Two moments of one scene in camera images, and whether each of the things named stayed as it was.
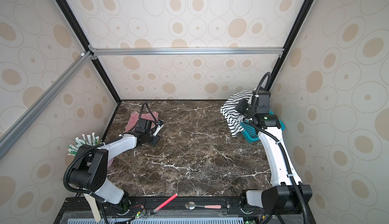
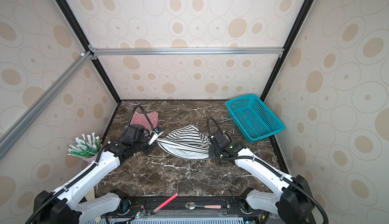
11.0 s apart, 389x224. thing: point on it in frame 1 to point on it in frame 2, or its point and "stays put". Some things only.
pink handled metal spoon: x=191 y=205 stays put
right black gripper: x=243 y=104 to x=210 y=154
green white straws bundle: x=73 y=148 stays put
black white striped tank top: x=231 y=115 to x=188 y=143
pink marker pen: x=165 y=202 stays put
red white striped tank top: x=131 y=122 stays put
